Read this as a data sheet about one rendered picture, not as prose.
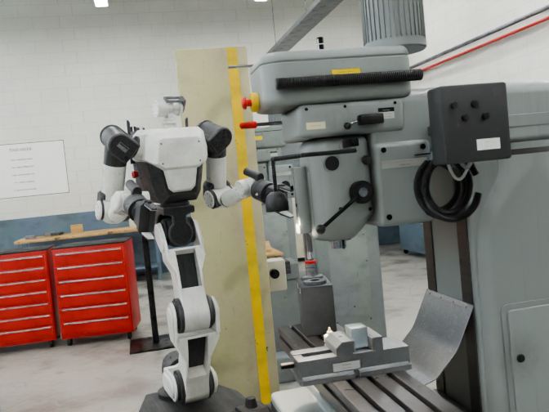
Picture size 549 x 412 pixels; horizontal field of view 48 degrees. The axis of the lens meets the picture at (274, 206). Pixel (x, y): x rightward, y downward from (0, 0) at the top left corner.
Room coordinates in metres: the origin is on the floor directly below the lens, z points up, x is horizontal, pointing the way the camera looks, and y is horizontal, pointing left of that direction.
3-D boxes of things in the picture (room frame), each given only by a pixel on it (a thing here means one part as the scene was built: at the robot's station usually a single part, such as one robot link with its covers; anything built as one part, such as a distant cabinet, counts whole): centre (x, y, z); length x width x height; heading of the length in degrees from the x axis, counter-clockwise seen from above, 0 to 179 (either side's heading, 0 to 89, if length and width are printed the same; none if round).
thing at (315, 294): (2.40, -0.13, 1.01); 0.22 x 0.12 x 0.20; 3
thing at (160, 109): (2.51, 0.40, 1.83); 0.10 x 0.07 x 0.09; 123
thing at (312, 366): (1.85, -0.18, 0.97); 0.35 x 0.15 x 0.11; 101
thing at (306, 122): (1.96, -0.24, 1.68); 0.34 x 0.24 x 0.10; 102
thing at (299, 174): (1.93, -0.09, 1.45); 0.04 x 0.04 x 0.21; 12
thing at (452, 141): (1.69, -0.56, 1.62); 0.20 x 0.09 x 0.21; 102
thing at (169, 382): (2.61, 0.44, 0.68); 0.21 x 0.20 x 0.13; 23
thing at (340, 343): (1.85, -0.16, 1.00); 0.12 x 0.06 x 0.04; 11
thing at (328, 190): (1.95, -0.20, 1.47); 0.21 x 0.19 x 0.32; 12
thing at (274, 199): (1.89, -0.01, 1.45); 0.07 x 0.07 x 0.06
